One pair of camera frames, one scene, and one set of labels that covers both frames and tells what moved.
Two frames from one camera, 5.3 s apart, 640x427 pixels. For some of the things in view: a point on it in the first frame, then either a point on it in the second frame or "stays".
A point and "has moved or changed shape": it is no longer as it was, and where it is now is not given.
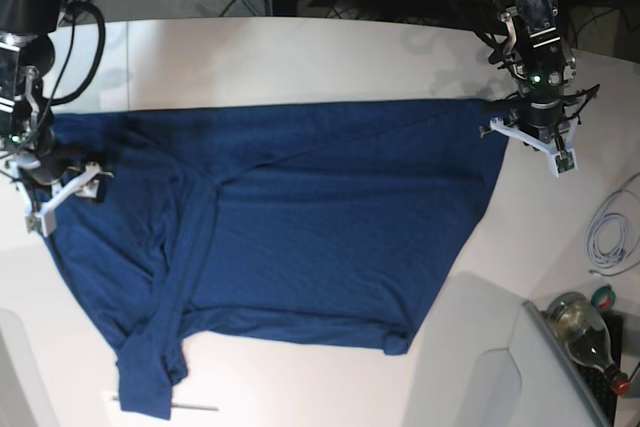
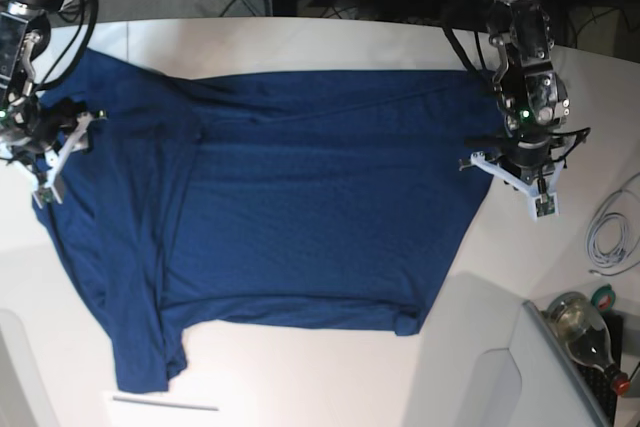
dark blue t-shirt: (333, 224) has moved or changed shape
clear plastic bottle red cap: (586, 337) stays
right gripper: (544, 115) → (530, 159)
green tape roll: (603, 298) stays
